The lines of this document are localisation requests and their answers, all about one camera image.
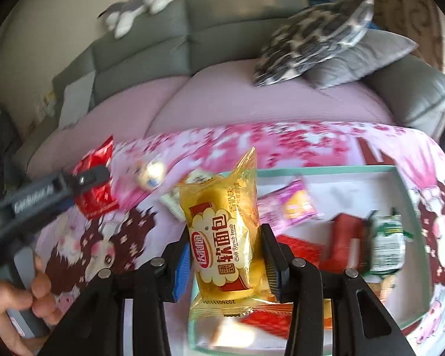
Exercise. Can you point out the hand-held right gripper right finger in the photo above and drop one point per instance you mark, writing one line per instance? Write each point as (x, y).
(274, 274)

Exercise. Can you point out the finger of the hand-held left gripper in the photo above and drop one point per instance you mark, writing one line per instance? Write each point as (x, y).
(92, 178)

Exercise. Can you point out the black white patterned pillow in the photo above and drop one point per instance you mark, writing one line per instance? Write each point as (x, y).
(311, 37)

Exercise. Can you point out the red printed snack packet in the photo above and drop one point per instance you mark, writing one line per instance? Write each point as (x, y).
(96, 200)

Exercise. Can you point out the pink sofa cover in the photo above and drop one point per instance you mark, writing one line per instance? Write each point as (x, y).
(244, 100)

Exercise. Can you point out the person's left hand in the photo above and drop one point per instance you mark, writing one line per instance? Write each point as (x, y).
(0, 304)

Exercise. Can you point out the grey pillow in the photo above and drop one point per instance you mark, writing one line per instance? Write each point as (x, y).
(367, 59)

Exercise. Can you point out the grey white plush dog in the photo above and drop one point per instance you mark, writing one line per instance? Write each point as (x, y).
(133, 11)

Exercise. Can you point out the green white cracker packet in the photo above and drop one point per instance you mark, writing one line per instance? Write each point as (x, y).
(387, 244)

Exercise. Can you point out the white cushion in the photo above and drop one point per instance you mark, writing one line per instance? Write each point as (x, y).
(76, 104)

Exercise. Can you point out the yellow soft bread packet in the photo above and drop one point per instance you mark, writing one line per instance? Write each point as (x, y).
(218, 252)

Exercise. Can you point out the printed blanket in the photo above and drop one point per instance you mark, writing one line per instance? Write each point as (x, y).
(96, 252)

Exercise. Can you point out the round candy clear packet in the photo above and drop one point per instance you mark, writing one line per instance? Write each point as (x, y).
(152, 174)

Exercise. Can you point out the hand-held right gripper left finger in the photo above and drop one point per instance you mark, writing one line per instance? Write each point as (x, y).
(181, 274)

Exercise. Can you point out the teal-rimmed white tray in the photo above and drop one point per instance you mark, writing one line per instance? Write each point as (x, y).
(404, 267)

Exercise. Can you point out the grey sofa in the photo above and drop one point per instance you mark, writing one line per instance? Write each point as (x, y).
(226, 18)

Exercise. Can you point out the pink cake roll packet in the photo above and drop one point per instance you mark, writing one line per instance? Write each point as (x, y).
(293, 207)

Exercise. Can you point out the red box with white stripe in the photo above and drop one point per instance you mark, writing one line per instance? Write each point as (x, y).
(343, 237)

